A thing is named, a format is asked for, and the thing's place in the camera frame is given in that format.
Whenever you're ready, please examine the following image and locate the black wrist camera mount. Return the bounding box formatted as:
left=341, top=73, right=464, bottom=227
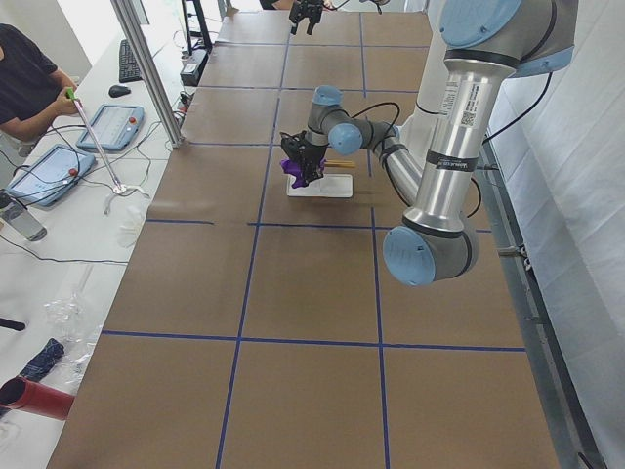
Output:
left=280, top=131, right=307, bottom=162

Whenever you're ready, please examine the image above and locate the black keyboard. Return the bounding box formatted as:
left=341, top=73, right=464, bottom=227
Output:
left=118, top=39, right=142, bottom=83

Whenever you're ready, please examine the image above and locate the red cylinder tube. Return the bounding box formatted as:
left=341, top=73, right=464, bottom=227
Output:
left=1, top=376, right=74, bottom=421

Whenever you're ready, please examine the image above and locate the white rack base tray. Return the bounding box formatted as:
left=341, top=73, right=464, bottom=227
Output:
left=286, top=174, right=354, bottom=198

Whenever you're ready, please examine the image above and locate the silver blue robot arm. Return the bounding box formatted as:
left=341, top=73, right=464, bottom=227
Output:
left=280, top=1, right=578, bottom=286

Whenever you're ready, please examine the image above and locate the near blue teach pendant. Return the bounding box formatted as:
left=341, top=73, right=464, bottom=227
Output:
left=6, top=144, right=96, bottom=207

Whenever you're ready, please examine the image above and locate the clear plastic wrap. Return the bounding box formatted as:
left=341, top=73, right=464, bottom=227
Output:
left=44, top=291, right=103, bottom=395

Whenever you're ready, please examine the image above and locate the aluminium frame post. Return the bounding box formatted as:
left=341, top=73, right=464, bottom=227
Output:
left=111, top=0, right=184, bottom=149

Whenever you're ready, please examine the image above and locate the white curtain sheet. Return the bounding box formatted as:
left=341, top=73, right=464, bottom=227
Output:
left=482, top=0, right=625, bottom=392

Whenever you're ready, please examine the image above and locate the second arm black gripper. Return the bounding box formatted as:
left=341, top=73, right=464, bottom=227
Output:
left=289, top=0, right=323, bottom=35

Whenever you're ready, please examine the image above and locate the far blue teach pendant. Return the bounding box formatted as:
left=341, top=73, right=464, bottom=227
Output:
left=83, top=105, right=145, bottom=152

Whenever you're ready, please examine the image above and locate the black camera cable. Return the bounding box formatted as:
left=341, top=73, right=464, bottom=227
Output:
left=351, top=101, right=484, bottom=219

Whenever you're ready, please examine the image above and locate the pink stick with green tip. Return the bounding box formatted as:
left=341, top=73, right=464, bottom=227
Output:
left=64, top=87, right=128, bottom=195

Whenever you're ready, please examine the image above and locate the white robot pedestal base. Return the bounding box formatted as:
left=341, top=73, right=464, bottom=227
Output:
left=395, top=0, right=470, bottom=143

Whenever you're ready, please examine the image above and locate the purple towel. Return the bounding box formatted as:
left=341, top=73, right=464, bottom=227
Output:
left=280, top=157, right=326, bottom=189

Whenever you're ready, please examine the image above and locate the left wooden rack rod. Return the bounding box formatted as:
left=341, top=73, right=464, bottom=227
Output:
left=324, top=160, right=356, bottom=169

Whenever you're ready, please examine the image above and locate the person in black shirt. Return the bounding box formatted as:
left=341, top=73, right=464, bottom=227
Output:
left=1, top=23, right=77, bottom=144

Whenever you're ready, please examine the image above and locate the black computer mouse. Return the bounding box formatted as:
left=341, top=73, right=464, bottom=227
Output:
left=108, top=84, right=132, bottom=98

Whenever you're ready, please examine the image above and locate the dark blue cloth bundle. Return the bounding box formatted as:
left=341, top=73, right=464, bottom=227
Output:
left=19, top=338, right=64, bottom=382

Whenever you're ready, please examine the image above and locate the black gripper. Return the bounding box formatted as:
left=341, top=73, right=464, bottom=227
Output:
left=299, top=142, right=326, bottom=171

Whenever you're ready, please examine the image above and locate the blue teach pendant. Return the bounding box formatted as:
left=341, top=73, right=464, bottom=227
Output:
left=6, top=144, right=96, bottom=207
left=83, top=105, right=145, bottom=152

